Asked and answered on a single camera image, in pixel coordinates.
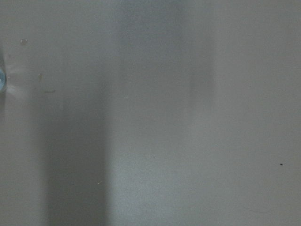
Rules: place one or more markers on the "clear glass shaker cup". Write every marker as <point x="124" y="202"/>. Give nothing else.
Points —
<point x="3" y="77"/>

